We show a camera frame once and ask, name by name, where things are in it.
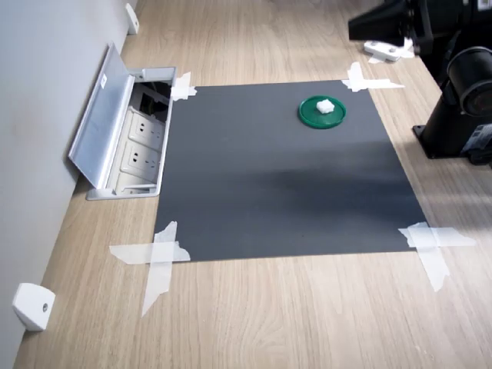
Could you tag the small white plastic terminal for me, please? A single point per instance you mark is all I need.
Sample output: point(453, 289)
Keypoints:
point(324, 106)

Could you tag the round green lid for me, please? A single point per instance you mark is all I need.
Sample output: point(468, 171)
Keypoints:
point(307, 115)

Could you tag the white tape patch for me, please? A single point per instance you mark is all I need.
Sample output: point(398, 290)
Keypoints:
point(161, 251)
point(180, 88)
point(357, 82)
point(430, 240)

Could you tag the dark grey mat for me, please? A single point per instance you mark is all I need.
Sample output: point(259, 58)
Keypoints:
point(269, 173)

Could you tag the white power socket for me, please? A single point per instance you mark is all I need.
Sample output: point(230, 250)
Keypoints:
point(144, 128)
point(138, 157)

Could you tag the white label sticker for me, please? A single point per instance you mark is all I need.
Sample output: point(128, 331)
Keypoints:
point(104, 81)

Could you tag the small white taped bracket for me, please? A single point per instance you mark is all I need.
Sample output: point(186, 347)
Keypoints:
point(380, 50)

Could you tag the white wall bracket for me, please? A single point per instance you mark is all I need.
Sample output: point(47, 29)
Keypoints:
point(32, 307)
point(132, 19)

